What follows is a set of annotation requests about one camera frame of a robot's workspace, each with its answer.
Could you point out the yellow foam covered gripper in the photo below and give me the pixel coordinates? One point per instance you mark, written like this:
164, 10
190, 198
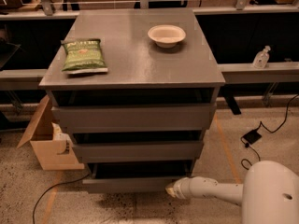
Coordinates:
179, 188

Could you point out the grey bottom drawer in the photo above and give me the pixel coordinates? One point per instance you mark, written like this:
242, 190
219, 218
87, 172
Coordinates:
137, 176

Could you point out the grey drawer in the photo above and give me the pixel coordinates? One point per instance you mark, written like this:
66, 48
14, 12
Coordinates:
152, 151
117, 119
137, 176

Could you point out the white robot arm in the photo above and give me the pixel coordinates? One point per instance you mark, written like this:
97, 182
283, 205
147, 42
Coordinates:
269, 194

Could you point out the grey middle drawer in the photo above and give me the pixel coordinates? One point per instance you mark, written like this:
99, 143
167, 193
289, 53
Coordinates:
152, 151

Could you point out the grey top drawer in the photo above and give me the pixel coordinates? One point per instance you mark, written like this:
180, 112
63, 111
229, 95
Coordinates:
117, 119

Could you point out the grey drawer cabinet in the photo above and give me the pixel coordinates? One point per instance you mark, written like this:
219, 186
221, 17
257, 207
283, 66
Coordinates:
139, 72

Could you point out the black power adapter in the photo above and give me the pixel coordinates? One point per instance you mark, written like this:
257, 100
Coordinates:
251, 137

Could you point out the open cardboard box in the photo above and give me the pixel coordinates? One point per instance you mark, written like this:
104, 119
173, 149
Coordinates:
52, 147

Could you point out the white paper bowl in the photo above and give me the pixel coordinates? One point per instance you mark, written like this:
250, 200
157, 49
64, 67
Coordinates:
166, 36

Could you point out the green chip bag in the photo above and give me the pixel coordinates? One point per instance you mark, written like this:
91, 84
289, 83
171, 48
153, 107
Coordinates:
83, 56

